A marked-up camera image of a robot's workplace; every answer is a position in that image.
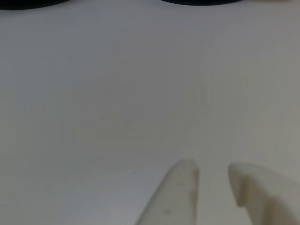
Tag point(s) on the black round object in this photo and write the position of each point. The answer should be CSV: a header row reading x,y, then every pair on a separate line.
x,y
23,4
199,2

